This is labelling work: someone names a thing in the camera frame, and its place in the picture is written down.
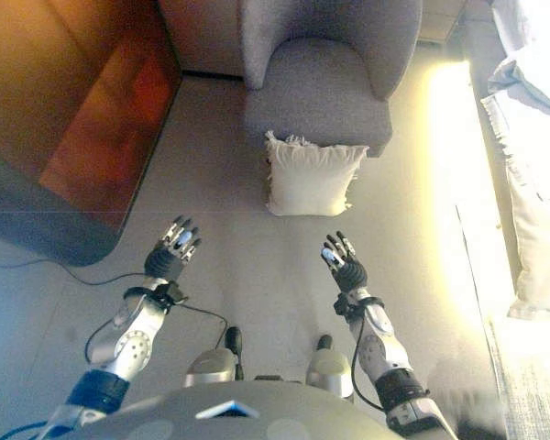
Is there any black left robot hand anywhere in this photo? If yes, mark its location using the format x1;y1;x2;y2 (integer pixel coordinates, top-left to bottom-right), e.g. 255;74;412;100
144;214;204;281

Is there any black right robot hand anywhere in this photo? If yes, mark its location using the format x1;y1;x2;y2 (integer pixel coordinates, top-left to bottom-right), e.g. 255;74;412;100
319;231;369;291

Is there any white fringed cushion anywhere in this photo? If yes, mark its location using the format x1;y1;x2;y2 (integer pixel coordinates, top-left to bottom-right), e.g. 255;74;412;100
261;130;371;217

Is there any silver right robot leg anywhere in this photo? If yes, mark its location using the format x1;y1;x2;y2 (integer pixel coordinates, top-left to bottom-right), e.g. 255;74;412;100
305;347;355;400

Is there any silver robot leg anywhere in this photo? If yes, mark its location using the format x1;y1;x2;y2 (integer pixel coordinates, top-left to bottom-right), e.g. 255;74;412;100
183;346;237;391
305;347;355;400

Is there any black left robot foot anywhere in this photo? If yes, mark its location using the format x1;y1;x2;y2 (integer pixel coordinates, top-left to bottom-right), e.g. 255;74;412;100
223;325;245;381

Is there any silver left robot leg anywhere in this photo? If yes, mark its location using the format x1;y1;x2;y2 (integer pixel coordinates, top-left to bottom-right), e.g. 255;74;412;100
183;346;237;391

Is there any silver robot torso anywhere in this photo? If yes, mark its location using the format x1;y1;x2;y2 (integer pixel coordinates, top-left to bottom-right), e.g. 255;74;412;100
72;379;395;440

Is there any large wooden cabinet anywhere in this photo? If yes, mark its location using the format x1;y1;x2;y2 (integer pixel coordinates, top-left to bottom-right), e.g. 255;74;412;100
0;0;184;268

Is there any cream fringed bed throw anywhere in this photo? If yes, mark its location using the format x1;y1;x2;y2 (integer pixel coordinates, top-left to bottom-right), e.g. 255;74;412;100
479;93;550;320

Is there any grey upholstered armchair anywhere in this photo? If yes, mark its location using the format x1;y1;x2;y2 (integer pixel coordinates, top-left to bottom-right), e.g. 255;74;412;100
240;0;424;160

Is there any bed with white sheet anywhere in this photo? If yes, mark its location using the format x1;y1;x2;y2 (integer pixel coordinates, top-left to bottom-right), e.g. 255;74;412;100
457;0;550;322

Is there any grey woven rug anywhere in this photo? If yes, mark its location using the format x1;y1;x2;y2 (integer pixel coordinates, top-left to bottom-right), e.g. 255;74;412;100
483;320;550;440

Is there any crumpled white duvet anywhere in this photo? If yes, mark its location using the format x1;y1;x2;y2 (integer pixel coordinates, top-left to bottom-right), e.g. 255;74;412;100
485;0;550;120

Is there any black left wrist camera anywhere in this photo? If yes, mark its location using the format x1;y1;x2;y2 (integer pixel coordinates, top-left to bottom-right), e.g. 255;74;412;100
158;281;189;306

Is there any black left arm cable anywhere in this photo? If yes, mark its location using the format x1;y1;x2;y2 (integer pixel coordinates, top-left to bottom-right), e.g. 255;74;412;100
84;302;230;368

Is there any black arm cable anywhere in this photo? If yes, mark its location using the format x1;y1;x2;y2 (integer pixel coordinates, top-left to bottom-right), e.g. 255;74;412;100
84;302;230;368
350;311;386;412

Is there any black floor cable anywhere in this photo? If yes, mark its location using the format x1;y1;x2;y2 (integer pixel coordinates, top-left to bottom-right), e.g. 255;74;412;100
0;249;148;286

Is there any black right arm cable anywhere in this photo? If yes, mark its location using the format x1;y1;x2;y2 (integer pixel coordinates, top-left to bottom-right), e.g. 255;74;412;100
350;311;386;412

